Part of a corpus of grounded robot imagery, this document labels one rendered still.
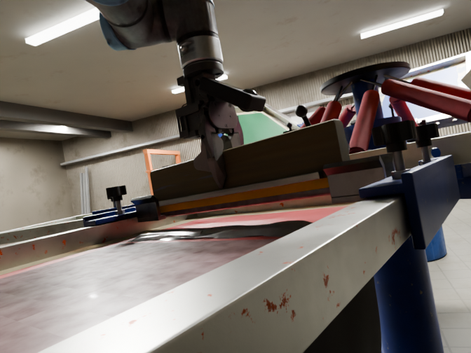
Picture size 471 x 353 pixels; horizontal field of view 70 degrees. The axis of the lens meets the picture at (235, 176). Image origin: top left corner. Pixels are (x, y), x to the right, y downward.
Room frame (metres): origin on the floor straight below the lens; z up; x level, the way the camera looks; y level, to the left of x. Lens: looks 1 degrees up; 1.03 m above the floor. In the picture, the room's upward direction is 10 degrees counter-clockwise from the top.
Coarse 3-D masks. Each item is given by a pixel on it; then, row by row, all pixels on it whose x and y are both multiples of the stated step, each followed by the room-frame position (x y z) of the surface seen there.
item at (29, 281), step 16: (192, 224) 0.70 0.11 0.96; (208, 224) 0.65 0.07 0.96; (224, 224) 0.61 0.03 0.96; (128, 240) 0.62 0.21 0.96; (160, 240) 0.55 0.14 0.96; (176, 240) 0.51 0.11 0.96; (80, 256) 0.52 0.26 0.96; (96, 256) 0.49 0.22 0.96; (112, 256) 0.47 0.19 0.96; (128, 256) 0.45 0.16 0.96; (16, 272) 0.48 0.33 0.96; (32, 272) 0.45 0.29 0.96; (48, 272) 0.43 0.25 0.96; (64, 272) 0.41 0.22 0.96; (80, 272) 0.39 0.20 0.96; (0, 288) 0.39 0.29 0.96; (16, 288) 0.37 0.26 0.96; (32, 288) 0.36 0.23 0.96; (48, 288) 0.34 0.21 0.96; (0, 304) 0.31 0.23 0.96
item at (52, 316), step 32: (256, 224) 0.54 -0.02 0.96; (160, 256) 0.41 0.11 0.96; (192, 256) 0.37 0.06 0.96; (224, 256) 0.34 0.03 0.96; (64, 288) 0.33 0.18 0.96; (96, 288) 0.31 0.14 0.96; (128, 288) 0.29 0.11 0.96; (160, 288) 0.27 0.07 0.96; (0, 320) 0.26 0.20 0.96; (32, 320) 0.25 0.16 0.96; (64, 320) 0.23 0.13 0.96; (96, 320) 0.22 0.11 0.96; (0, 352) 0.20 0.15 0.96; (32, 352) 0.19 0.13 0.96
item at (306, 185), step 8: (288, 184) 0.51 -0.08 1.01; (296, 184) 0.50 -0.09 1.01; (304, 184) 0.49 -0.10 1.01; (312, 184) 0.48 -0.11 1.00; (320, 184) 0.47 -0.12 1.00; (328, 184) 0.47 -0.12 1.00; (248, 192) 0.56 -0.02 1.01; (256, 192) 0.55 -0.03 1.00; (264, 192) 0.54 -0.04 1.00; (272, 192) 0.53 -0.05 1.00; (280, 192) 0.52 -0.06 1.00; (288, 192) 0.51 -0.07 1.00; (200, 200) 0.63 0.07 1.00; (208, 200) 0.61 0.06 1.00; (216, 200) 0.60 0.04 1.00; (224, 200) 0.59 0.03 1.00; (232, 200) 0.58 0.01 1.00; (240, 200) 0.57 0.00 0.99; (160, 208) 0.70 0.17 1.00; (168, 208) 0.69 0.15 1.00; (176, 208) 0.67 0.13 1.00; (184, 208) 0.66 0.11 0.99
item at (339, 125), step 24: (336, 120) 0.45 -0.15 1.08; (264, 144) 0.51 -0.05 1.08; (288, 144) 0.49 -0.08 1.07; (312, 144) 0.47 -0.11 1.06; (336, 144) 0.44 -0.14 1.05; (168, 168) 0.66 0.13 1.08; (192, 168) 0.62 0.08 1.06; (240, 168) 0.55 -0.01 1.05; (264, 168) 0.52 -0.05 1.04; (288, 168) 0.49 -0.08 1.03; (312, 168) 0.47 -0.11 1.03; (168, 192) 0.67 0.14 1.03; (192, 192) 0.62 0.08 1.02
